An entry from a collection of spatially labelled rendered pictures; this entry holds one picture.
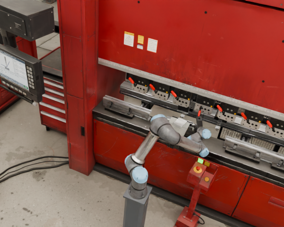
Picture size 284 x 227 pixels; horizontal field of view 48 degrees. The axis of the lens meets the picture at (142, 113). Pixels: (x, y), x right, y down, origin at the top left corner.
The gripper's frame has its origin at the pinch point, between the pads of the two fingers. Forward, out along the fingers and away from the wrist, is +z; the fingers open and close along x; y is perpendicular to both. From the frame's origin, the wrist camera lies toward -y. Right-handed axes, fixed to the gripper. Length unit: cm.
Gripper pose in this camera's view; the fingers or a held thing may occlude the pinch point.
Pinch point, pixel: (194, 124)
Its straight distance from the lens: 291.3
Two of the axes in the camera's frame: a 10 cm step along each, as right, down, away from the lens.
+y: -0.3, 9.9, 1.4
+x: 9.9, 0.1, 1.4
